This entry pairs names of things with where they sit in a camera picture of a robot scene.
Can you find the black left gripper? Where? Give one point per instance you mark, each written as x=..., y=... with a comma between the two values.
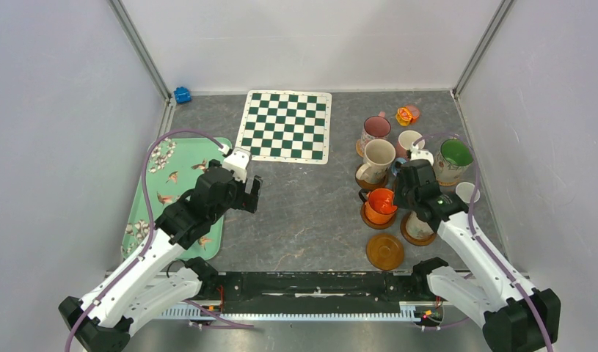
x=246, y=201

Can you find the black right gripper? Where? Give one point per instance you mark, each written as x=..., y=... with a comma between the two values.
x=408, y=180

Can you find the orange mug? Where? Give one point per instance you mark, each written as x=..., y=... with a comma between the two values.
x=379, y=204

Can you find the beige mug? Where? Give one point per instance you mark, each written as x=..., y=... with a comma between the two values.
x=417, y=229

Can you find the grey white mug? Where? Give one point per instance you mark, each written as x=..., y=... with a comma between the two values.
x=467, y=192

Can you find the green interior cartoon mug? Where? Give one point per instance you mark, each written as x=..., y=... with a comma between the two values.
x=451, y=162

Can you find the pink mug cream interior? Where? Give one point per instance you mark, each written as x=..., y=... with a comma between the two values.
x=405, y=142

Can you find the cream ceramic mug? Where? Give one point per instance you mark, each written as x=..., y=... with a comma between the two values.
x=379, y=154

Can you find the brown wooden ridged coaster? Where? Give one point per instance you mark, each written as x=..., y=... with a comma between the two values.
x=412, y=240
x=371, y=186
x=385, y=252

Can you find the woven rattan coaster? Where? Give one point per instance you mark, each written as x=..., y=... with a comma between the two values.
x=359, y=148

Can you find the pink ghost pattern mug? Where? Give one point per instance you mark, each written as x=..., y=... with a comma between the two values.
x=375, y=127

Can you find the yellow interior mug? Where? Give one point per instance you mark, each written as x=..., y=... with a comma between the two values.
x=396, y=166

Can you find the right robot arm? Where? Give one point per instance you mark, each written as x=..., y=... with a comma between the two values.
x=513, y=314

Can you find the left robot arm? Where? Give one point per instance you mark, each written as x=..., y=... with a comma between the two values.
x=107, y=317

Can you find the orange pink toy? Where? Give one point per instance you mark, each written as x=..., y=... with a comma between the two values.
x=407, y=115

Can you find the green white chessboard mat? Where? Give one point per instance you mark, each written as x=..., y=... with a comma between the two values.
x=286, y=126

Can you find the green floral tray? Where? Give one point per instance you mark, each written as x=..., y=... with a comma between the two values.
x=172, y=169

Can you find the blue toy block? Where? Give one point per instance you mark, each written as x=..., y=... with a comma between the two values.
x=182, y=95

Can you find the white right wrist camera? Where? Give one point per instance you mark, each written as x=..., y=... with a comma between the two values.
x=416, y=153

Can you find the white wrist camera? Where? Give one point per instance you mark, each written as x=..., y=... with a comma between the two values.
x=236, y=160
x=416, y=153

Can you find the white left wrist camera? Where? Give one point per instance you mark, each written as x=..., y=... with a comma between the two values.
x=236, y=160

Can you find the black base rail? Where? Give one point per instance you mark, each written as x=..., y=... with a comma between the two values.
x=313, y=292

